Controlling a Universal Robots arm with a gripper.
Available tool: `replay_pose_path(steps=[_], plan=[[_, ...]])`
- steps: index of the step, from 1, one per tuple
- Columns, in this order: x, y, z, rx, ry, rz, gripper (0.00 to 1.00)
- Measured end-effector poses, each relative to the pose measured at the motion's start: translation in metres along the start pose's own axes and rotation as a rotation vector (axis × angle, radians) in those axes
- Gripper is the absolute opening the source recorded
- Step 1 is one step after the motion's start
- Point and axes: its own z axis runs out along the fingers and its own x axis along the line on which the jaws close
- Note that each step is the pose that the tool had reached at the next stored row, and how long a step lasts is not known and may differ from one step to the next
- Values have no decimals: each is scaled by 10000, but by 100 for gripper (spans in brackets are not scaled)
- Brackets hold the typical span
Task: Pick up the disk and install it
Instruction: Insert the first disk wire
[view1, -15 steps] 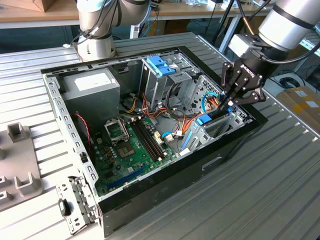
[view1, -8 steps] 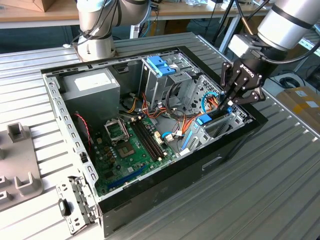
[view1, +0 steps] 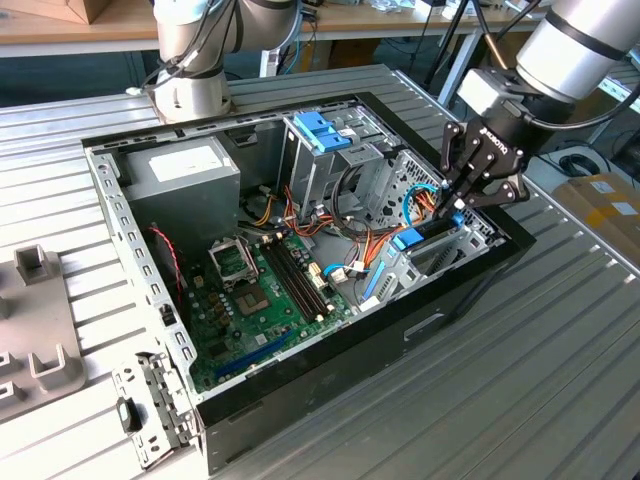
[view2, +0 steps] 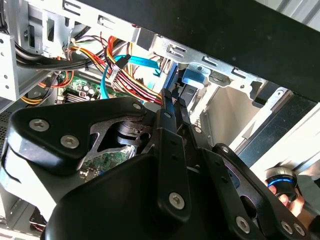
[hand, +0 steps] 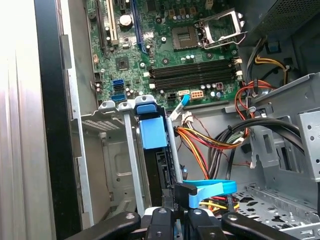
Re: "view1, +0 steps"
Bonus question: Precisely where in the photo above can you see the hard disk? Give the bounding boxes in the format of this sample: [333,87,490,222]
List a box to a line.
[362,212,466,304]

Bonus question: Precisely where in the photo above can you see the black open PC case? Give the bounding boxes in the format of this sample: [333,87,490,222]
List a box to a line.
[81,91,537,476]

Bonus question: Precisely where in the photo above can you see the red orange wire bundle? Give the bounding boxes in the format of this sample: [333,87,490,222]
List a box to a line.
[282,184,381,274]

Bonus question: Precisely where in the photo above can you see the black wire bundle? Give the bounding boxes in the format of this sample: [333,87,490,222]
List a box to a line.
[332,162,396,241]

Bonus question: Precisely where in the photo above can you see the black cable coil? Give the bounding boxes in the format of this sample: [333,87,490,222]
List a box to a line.
[557,152,609,179]

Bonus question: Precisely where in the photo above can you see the metal slat shelf rack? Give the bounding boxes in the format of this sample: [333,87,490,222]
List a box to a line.
[587,59,640,151]

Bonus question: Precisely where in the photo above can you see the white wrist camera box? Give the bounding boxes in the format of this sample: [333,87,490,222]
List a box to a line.
[455,68,521,119]

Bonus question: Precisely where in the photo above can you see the metal socket cover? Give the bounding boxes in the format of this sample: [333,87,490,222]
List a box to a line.
[207,237,261,294]

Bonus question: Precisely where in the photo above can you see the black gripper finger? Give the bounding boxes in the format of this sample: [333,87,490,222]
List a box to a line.
[448,153,532,215]
[435,121,484,219]

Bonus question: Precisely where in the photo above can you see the black stand pole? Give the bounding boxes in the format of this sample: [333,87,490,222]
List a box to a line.
[423,0,471,91]

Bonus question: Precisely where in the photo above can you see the cardboard box with labels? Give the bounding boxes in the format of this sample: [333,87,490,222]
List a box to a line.
[552,172,640,261]

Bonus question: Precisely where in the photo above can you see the grey parts rack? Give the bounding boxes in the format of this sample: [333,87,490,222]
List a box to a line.
[0,244,87,424]

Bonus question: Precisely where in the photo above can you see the grey metal disk bay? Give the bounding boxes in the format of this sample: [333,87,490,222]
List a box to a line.
[359,212,504,311]

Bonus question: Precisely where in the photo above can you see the hinged metal card retainer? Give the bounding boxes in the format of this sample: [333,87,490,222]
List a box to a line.
[110,351,204,471]

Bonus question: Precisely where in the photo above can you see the orange red power wire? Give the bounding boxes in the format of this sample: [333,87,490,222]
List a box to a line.
[357,192,446,274]

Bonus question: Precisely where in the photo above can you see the grey power supply unit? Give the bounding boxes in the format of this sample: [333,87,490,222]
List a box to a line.
[119,135,242,261]

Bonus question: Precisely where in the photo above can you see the blue drive bay latch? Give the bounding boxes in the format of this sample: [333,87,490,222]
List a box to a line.
[293,112,336,153]
[319,127,354,153]

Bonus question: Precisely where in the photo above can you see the black RAM slot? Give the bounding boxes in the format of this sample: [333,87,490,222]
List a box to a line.
[260,240,321,324]
[279,234,335,312]
[273,236,331,316]
[267,238,326,320]

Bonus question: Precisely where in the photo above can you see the blue expansion slot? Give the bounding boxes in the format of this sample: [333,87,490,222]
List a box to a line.
[217,327,294,381]

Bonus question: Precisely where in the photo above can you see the small brown cardboard box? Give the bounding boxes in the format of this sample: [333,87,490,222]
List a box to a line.
[29,0,114,25]

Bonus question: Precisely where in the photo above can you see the yellow black power wires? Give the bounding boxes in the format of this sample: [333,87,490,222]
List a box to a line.
[244,192,276,229]

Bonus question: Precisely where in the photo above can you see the green motherboard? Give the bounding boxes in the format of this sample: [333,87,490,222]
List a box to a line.
[179,232,356,394]

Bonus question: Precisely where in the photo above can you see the long wooden desk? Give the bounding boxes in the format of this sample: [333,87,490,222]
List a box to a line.
[0,0,551,109]

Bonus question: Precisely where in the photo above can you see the perforated metal drive cage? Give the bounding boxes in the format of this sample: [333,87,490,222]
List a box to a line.
[367,148,496,241]

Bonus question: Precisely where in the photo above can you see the blue data wire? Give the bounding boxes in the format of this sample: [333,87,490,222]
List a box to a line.
[322,182,446,282]

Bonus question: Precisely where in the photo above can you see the grey optical drive cage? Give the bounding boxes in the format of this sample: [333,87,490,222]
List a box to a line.
[277,102,404,226]

